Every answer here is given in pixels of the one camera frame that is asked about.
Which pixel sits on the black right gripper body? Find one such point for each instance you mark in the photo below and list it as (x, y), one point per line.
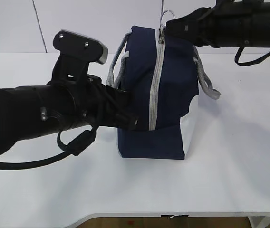
(229, 23)

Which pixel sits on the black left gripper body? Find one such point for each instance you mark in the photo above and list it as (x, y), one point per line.
(72, 103)

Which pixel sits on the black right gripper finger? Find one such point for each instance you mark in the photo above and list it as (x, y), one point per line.
(188, 28)

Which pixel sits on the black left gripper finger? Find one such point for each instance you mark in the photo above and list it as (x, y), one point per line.
(118, 113)

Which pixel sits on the navy blue lunch bag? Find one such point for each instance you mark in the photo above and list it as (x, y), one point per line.
(164, 75)

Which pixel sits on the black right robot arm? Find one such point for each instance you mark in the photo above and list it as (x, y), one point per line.
(259, 30)

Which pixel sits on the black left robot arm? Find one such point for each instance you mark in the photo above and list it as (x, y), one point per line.
(28, 112)

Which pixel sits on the black tape on table edge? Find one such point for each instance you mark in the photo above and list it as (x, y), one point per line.
(174, 216)

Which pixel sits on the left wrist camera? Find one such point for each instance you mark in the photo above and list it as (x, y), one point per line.
(77, 51)

